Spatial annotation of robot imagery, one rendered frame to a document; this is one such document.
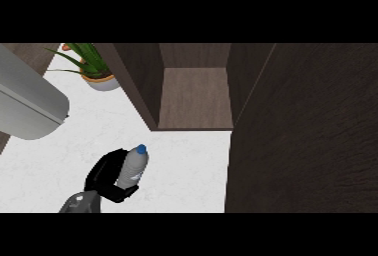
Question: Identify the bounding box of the grey rounded appliance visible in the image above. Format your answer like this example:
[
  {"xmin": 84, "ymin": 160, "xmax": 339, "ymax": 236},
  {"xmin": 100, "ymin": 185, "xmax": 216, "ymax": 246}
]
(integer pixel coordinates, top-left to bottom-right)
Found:
[{"xmin": 0, "ymin": 43, "xmax": 70, "ymax": 141}]

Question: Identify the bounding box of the dark wooden cabinet door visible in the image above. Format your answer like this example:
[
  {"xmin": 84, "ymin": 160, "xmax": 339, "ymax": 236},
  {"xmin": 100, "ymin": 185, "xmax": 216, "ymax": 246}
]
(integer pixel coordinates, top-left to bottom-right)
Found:
[{"xmin": 224, "ymin": 43, "xmax": 378, "ymax": 214}]

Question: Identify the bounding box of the blue-capped water bottle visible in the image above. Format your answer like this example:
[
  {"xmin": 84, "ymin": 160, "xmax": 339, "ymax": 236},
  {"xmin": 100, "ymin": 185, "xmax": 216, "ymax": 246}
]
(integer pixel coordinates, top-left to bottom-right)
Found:
[{"xmin": 115, "ymin": 143, "xmax": 150, "ymax": 190}]

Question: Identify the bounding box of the green potted plant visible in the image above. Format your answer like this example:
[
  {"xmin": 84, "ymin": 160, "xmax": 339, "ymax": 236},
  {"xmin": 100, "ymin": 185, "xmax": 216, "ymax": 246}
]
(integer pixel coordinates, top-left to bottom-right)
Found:
[{"xmin": 44, "ymin": 43, "xmax": 120, "ymax": 92}]

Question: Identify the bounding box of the dark wooden cabinet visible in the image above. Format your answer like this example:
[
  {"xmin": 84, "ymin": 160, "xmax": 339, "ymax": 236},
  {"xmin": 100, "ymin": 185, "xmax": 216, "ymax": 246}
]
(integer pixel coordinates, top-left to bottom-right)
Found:
[{"xmin": 92, "ymin": 43, "xmax": 275, "ymax": 132}]

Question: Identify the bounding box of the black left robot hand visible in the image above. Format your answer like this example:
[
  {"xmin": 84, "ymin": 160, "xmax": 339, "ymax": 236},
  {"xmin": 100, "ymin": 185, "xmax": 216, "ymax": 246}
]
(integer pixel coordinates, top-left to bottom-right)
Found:
[{"xmin": 82, "ymin": 148, "xmax": 140, "ymax": 204}]

